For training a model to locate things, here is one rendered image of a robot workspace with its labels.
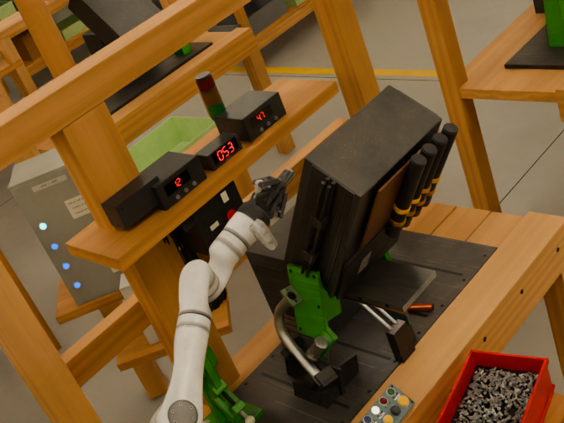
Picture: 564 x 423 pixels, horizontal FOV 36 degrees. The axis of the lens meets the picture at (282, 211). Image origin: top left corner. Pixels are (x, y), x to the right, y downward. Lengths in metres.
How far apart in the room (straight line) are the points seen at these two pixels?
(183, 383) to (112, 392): 2.76
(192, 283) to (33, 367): 0.59
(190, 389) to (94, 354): 0.77
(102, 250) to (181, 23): 0.64
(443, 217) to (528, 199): 1.64
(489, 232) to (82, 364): 1.36
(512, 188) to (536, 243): 1.99
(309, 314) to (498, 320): 0.57
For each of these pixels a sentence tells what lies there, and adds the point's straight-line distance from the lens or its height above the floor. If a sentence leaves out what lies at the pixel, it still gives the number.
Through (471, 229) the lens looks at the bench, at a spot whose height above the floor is 0.88.
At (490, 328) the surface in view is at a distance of 2.56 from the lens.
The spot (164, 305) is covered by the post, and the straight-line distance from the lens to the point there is 2.42.
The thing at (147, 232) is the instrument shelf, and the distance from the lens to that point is 2.20.
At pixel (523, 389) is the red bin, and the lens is 2.34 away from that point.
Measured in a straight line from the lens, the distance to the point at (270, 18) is 7.64.
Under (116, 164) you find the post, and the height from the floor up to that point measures 1.69.
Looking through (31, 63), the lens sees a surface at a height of 0.26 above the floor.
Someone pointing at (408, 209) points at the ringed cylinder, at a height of 1.36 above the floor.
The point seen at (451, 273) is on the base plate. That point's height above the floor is 0.90.
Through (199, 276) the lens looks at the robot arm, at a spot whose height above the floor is 1.60.
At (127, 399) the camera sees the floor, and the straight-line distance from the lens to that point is 4.36.
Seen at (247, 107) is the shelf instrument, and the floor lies 1.62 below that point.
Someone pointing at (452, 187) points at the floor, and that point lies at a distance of 4.88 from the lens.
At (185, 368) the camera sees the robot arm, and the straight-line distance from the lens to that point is 1.72.
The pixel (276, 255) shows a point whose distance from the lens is 2.46.
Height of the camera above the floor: 2.52
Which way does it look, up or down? 29 degrees down
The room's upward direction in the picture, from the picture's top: 22 degrees counter-clockwise
